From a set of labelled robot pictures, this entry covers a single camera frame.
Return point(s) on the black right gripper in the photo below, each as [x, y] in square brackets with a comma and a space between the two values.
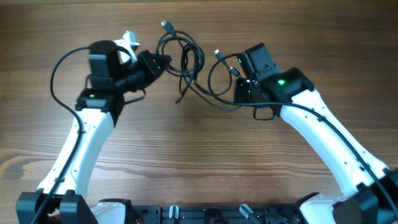
[240, 96]

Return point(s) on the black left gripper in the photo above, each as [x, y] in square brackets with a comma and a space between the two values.
[147, 59]

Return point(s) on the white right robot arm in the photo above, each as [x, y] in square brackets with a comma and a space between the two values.
[368, 187]

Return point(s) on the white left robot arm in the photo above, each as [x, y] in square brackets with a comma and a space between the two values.
[61, 196]

